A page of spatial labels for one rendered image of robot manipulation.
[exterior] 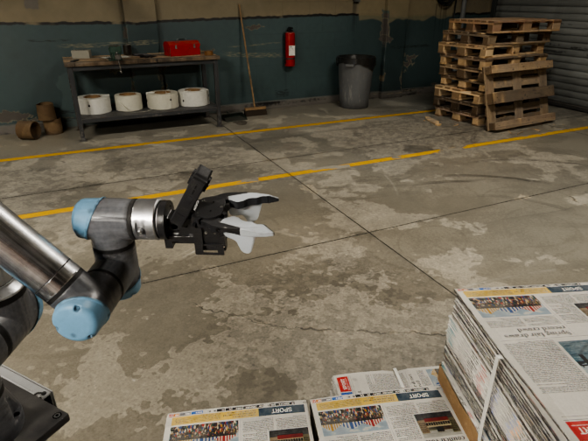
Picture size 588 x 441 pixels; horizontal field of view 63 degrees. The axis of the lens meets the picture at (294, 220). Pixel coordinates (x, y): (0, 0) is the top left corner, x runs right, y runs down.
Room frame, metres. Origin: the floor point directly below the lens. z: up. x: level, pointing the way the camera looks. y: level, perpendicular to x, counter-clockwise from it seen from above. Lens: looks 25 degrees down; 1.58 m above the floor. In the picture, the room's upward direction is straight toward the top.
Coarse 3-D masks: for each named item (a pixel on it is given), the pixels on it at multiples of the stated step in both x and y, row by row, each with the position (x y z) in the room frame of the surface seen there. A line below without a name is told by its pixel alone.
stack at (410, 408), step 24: (216, 408) 0.71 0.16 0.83; (240, 408) 0.71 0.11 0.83; (264, 408) 0.71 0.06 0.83; (288, 408) 0.71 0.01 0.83; (312, 408) 0.72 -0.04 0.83; (336, 408) 0.71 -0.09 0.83; (360, 408) 0.71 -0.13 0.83; (384, 408) 0.71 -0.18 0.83; (408, 408) 0.71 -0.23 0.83; (432, 408) 0.71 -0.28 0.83; (168, 432) 0.65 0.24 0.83; (192, 432) 0.65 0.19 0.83; (216, 432) 0.65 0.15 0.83; (240, 432) 0.65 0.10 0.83; (264, 432) 0.65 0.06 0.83; (288, 432) 0.65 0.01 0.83; (312, 432) 0.72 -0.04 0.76; (336, 432) 0.65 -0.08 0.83; (360, 432) 0.65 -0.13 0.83; (384, 432) 0.65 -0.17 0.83; (408, 432) 0.65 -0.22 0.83; (432, 432) 0.65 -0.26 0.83; (456, 432) 0.65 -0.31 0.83
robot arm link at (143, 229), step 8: (136, 200) 0.78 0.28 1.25; (144, 200) 0.78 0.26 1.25; (152, 200) 0.78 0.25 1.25; (160, 200) 0.80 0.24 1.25; (136, 208) 0.76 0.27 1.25; (144, 208) 0.76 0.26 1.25; (152, 208) 0.76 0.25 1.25; (136, 216) 0.75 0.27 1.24; (144, 216) 0.75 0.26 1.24; (152, 216) 0.75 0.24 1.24; (136, 224) 0.75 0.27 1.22; (144, 224) 0.75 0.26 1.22; (152, 224) 0.75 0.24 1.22; (136, 232) 0.74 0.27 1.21; (144, 232) 0.75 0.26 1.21; (152, 232) 0.75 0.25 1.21
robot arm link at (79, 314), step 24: (0, 216) 0.65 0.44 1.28; (0, 240) 0.63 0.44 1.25; (24, 240) 0.65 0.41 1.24; (0, 264) 0.63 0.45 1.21; (24, 264) 0.63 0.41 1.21; (48, 264) 0.64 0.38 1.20; (72, 264) 0.67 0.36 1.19; (48, 288) 0.63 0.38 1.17; (72, 288) 0.64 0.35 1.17; (96, 288) 0.66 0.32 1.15; (120, 288) 0.70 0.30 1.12; (72, 312) 0.60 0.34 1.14; (96, 312) 0.62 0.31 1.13; (72, 336) 0.60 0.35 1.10
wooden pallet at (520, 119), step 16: (512, 64) 6.35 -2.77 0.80; (528, 64) 6.50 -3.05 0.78; (544, 64) 6.64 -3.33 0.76; (496, 80) 6.32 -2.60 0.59; (512, 80) 6.46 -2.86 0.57; (528, 80) 6.62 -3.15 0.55; (544, 80) 6.74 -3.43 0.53; (496, 96) 6.09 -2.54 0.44; (512, 96) 6.22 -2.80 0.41; (528, 96) 6.37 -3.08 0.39; (544, 96) 6.52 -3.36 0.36; (496, 112) 6.20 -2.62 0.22; (544, 112) 6.61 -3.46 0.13; (496, 128) 5.97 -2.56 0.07
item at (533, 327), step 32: (480, 288) 0.79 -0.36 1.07; (512, 288) 0.79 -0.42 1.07; (544, 288) 0.79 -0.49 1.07; (576, 288) 0.79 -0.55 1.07; (480, 320) 0.68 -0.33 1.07; (512, 320) 0.68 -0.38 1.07; (544, 320) 0.68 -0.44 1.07; (576, 320) 0.68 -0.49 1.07; (512, 352) 0.60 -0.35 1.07; (544, 352) 0.60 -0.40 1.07; (576, 352) 0.60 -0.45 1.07; (544, 384) 0.53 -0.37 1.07; (576, 384) 0.53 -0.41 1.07; (576, 416) 0.47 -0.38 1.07
